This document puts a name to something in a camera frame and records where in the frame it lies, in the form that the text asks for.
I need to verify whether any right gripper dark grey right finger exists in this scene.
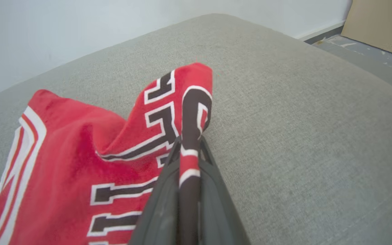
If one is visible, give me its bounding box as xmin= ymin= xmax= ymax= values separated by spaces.
xmin=197 ymin=136 xmax=251 ymax=245

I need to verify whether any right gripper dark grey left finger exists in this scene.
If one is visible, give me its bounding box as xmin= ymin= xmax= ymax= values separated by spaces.
xmin=128 ymin=136 xmax=183 ymax=245

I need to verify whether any red jersey with black lettering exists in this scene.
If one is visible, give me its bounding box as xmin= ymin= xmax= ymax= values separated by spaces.
xmin=0 ymin=62 xmax=213 ymax=245

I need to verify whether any grey fabric sofa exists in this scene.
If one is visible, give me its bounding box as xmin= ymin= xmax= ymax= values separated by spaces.
xmin=0 ymin=14 xmax=392 ymax=245

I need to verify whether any beige cardboard board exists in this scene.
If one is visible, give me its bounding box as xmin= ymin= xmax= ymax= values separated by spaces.
xmin=340 ymin=0 xmax=392 ymax=60

